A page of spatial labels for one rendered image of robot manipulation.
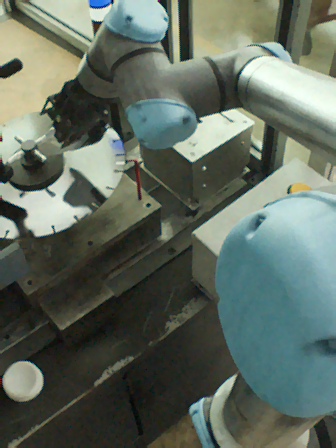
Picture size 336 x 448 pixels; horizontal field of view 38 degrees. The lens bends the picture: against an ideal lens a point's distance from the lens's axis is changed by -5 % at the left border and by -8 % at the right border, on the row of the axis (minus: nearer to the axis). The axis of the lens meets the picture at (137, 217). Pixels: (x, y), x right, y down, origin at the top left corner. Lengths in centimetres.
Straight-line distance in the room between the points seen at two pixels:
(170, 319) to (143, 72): 50
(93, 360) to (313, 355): 70
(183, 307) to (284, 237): 72
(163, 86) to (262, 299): 37
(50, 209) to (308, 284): 66
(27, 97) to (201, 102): 91
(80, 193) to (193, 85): 34
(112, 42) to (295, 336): 47
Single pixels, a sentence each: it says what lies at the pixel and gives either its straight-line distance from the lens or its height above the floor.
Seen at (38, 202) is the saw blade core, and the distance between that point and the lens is 87.
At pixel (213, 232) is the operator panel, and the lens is 86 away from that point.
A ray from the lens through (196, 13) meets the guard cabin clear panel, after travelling 112.
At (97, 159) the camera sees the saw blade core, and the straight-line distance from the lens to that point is 92.
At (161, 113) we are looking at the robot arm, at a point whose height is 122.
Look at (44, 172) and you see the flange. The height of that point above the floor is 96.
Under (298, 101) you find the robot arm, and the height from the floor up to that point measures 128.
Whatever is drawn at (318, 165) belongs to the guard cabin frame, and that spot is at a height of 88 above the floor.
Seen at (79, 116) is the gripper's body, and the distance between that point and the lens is 77.
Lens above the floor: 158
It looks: 50 degrees down
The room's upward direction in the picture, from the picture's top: 7 degrees counter-clockwise
